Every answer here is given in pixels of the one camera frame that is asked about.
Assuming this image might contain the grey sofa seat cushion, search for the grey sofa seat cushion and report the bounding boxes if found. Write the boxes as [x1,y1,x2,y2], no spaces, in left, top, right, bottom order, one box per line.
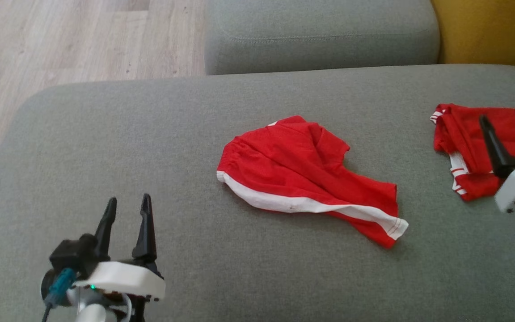
[204,0,440,76]

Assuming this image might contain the yellow sofa back cushion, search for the yellow sofa back cushion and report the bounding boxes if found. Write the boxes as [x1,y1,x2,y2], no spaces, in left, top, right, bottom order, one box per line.
[431,0,515,76]

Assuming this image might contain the large grey fabric sofa ottoman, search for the large grey fabric sofa ottoman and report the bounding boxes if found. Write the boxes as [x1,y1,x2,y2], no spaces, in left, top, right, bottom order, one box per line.
[0,64,515,322]

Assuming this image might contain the red shorts with 23 print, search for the red shorts with 23 print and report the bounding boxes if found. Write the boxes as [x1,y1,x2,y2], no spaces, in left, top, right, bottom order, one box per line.
[216,115,409,249]

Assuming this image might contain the left camera cable teal plug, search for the left camera cable teal plug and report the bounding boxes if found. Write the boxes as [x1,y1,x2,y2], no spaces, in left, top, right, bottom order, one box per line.
[41,267,78,322]

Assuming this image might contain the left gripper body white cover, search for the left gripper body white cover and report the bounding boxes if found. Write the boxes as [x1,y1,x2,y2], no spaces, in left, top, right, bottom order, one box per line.
[72,259,167,302]

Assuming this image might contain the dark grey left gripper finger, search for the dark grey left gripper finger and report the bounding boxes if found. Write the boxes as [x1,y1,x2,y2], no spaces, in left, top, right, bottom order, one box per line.
[131,193,158,265]
[93,197,118,262]

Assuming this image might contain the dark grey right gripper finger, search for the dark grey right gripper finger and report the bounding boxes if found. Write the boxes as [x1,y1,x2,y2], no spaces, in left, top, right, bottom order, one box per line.
[479,114,515,179]

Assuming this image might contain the red jersey with white panel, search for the red jersey with white panel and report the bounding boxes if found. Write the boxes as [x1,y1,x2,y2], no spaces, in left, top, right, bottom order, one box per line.
[430,103,515,203]

